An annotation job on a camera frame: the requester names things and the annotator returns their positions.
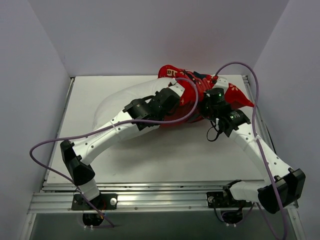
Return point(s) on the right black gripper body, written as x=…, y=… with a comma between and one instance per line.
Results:
x=204, y=107

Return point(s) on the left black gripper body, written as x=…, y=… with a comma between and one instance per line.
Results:
x=175, y=92

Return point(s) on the white pillow insert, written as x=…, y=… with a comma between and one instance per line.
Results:
x=115, y=103

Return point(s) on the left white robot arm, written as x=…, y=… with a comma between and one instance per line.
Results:
x=132, y=121

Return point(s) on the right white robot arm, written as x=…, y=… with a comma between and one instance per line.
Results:
x=282, y=185

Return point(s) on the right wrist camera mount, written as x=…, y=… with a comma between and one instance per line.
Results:
x=221, y=83

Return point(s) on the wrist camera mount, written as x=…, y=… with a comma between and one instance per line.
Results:
x=221, y=83
x=176, y=87

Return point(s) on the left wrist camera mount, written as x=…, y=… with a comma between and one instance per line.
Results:
x=176, y=87

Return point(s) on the right side aluminium rail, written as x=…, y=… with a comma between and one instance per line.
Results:
x=261, y=127

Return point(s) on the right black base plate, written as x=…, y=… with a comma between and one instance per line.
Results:
x=220, y=199

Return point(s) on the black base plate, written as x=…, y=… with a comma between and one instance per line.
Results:
x=220, y=199
x=105, y=201

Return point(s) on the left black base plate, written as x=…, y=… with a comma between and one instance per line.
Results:
x=105, y=201

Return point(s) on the aluminium front rail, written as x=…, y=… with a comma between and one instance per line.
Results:
x=131, y=197

